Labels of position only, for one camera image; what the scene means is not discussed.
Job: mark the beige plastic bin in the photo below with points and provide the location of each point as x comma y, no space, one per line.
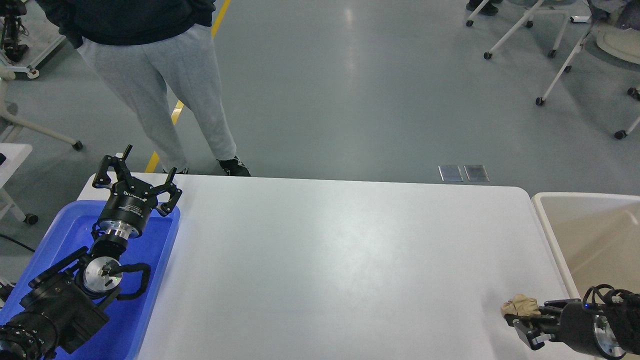
594,238

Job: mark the white side table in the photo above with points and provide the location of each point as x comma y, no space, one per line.
13,156

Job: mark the person in grey trousers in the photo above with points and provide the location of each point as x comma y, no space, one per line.
142,49

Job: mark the right metal floor plate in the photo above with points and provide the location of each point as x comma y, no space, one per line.
477,173

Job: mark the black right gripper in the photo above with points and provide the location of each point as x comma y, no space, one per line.
598,334

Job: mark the white cart with equipment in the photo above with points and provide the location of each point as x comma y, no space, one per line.
27,37

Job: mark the black shoe top right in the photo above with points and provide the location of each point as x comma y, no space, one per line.
488,8

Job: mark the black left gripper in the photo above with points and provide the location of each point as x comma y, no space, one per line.
124,212

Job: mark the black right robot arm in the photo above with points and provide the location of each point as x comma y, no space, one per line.
624,303

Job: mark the metal floor plate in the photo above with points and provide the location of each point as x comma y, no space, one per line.
450,173
477,173

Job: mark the brown paper ball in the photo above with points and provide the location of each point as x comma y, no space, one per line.
521,306

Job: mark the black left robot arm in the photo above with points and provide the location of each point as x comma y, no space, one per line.
90,288

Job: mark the white rolling chair with seat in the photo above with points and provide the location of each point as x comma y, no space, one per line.
613,32

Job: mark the left metal floor plate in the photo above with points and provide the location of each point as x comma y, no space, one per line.
450,173

